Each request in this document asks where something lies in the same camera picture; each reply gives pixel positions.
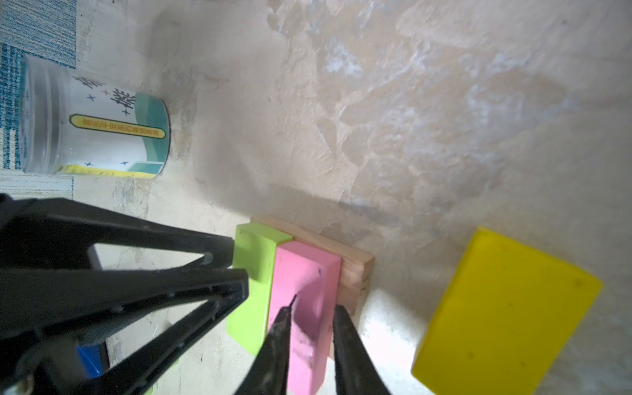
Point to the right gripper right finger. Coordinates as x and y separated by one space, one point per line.
354 371

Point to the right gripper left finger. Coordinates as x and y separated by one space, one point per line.
269 372

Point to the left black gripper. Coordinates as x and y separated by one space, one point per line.
45 314

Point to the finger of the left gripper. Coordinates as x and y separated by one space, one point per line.
58 233

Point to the pink rectangular block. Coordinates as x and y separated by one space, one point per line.
306 278

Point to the natural wood block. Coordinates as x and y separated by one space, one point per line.
357 265
353 300

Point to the light green rectangular block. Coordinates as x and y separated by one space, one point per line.
255 251

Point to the yellow wood block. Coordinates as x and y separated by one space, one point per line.
506 315

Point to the blue box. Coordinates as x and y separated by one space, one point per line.
95 359

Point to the round sunflower label jar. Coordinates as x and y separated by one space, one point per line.
71 122

